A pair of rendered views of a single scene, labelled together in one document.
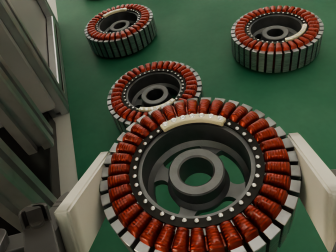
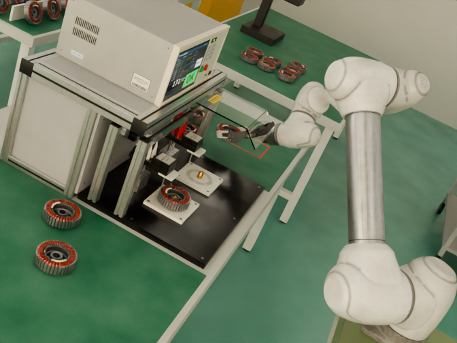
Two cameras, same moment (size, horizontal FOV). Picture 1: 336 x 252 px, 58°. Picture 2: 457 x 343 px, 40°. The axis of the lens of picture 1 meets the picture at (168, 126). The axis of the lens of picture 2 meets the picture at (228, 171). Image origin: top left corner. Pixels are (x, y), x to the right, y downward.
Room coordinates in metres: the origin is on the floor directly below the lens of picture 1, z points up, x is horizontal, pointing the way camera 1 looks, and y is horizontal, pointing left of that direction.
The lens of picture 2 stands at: (-0.62, 2.25, 1.91)
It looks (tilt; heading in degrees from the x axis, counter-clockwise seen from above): 27 degrees down; 286
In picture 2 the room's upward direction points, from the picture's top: 23 degrees clockwise
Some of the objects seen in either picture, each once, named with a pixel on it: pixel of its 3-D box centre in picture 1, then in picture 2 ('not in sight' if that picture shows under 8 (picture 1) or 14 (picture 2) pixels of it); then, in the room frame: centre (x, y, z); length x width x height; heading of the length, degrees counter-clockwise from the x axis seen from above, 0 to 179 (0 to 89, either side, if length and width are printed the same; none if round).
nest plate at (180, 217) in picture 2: not in sight; (172, 203); (0.01, 0.55, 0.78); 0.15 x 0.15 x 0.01; 6
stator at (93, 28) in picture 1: (120, 29); not in sight; (0.46, 0.03, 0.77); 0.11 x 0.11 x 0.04
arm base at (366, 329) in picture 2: not in sight; (400, 324); (-0.82, 0.58, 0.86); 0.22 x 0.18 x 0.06; 87
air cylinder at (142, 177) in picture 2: not in sight; (137, 179); (0.16, 0.57, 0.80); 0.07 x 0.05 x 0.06; 96
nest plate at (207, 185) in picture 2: not in sight; (198, 178); (0.04, 0.31, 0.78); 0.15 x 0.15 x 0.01; 6
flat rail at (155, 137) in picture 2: not in sight; (184, 118); (0.12, 0.44, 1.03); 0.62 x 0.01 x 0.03; 96
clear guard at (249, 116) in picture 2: not in sight; (228, 112); (0.05, 0.23, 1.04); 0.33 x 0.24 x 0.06; 6
